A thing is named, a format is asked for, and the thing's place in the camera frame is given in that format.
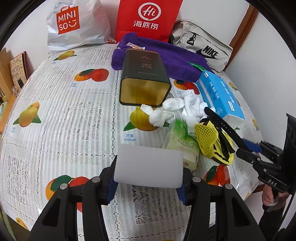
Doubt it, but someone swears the person's right hand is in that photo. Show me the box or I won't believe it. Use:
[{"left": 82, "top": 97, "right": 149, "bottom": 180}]
[{"left": 262, "top": 185, "right": 290, "bottom": 209}]

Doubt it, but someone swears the brown wooden door frame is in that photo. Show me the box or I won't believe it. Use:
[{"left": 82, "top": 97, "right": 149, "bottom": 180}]
[{"left": 224, "top": 4, "right": 258, "bottom": 70}]

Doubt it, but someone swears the red Haidilao paper bag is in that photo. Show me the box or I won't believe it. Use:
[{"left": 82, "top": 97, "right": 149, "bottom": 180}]
[{"left": 115, "top": 0, "right": 183, "bottom": 42}]

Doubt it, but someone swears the small white patterned sachet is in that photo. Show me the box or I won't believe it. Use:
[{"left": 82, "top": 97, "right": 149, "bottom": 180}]
[{"left": 126, "top": 42, "right": 145, "bottom": 50}]

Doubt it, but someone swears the dark green tea tin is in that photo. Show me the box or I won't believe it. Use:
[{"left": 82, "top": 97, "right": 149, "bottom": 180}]
[{"left": 119, "top": 49, "right": 171, "bottom": 108}]

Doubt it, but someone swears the fruit print lace tablecloth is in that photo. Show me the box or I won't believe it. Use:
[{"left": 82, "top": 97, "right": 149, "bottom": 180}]
[{"left": 1, "top": 44, "right": 259, "bottom": 240}]

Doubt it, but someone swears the purple towel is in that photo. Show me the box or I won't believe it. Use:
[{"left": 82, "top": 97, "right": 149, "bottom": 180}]
[{"left": 111, "top": 32, "right": 213, "bottom": 83}]

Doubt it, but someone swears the yellow black mesh pouch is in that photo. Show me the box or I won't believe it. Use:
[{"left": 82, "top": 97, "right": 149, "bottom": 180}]
[{"left": 194, "top": 118, "right": 235, "bottom": 166}]

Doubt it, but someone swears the white sponge block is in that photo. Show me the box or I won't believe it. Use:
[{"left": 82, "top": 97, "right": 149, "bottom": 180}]
[{"left": 114, "top": 144, "right": 183, "bottom": 188}]

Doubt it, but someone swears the white Miniso plastic bag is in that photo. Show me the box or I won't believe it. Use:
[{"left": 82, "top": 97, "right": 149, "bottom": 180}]
[{"left": 47, "top": 0, "right": 114, "bottom": 52}]

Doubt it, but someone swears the green sachet packet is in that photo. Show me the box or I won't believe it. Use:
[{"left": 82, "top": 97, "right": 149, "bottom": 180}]
[{"left": 188, "top": 62, "right": 207, "bottom": 72}]

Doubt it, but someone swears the blue tissue box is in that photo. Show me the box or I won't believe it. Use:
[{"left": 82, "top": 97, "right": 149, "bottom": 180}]
[{"left": 197, "top": 71, "right": 245, "bottom": 128}]

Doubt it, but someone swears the white glove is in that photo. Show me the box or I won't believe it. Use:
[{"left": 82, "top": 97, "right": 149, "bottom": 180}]
[{"left": 181, "top": 90, "right": 208, "bottom": 136}]

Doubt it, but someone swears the dark right sleeve forearm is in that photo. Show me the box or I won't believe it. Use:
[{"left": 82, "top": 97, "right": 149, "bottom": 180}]
[{"left": 259, "top": 202, "right": 295, "bottom": 240}]

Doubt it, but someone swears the green soft tissue pack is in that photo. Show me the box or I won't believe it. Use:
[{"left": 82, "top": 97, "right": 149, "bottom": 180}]
[{"left": 162, "top": 119, "right": 200, "bottom": 171}]

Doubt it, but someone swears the beige Nike waist bag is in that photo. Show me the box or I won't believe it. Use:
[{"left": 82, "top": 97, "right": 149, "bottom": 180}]
[{"left": 171, "top": 20, "right": 233, "bottom": 72}]

